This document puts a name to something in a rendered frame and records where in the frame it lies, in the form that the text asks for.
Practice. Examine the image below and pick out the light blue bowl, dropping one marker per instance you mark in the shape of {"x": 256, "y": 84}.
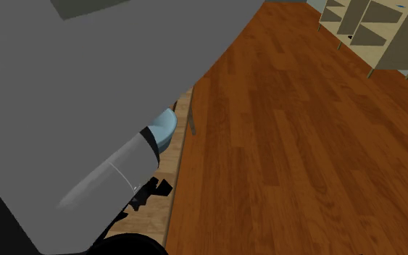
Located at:
{"x": 164, "y": 125}

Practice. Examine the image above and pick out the light wooden table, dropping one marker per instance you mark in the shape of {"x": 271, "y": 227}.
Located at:
{"x": 152, "y": 219}

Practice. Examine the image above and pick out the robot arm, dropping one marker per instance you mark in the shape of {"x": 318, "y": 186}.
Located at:
{"x": 66, "y": 106}

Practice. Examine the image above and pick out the cream open shelf unit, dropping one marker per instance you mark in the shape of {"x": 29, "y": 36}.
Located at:
{"x": 398, "y": 39}

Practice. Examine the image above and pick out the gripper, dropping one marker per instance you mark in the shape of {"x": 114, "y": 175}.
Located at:
{"x": 150, "y": 190}

